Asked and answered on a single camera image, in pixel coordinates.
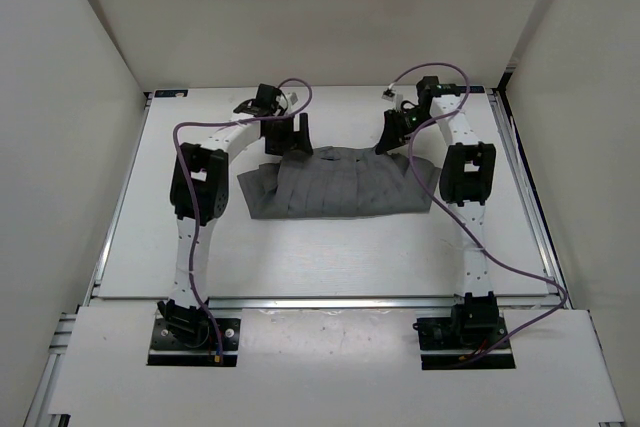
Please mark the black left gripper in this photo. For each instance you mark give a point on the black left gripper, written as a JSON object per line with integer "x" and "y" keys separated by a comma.
{"x": 300, "y": 138}

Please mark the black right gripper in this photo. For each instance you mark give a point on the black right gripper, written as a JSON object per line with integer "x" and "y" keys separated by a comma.
{"x": 393, "y": 133}

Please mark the grey pleated skirt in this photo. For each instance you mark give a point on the grey pleated skirt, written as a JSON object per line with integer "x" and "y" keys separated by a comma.
{"x": 338, "y": 182}

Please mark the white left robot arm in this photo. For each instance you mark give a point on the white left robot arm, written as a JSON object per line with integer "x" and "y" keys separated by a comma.
{"x": 199, "y": 191}

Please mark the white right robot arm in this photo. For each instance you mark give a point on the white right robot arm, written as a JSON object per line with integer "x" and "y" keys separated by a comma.
{"x": 465, "y": 183}

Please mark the left blue corner label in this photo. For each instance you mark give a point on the left blue corner label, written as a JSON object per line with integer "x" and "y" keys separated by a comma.
{"x": 171, "y": 93}

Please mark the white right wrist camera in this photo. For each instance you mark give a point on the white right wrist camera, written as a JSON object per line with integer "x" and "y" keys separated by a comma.
{"x": 395, "y": 98}

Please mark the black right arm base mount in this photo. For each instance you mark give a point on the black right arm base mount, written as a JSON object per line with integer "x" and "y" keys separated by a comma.
{"x": 473, "y": 337}

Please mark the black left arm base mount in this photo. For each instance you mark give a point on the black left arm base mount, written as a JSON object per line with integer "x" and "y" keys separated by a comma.
{"x": 186, "y": 337}

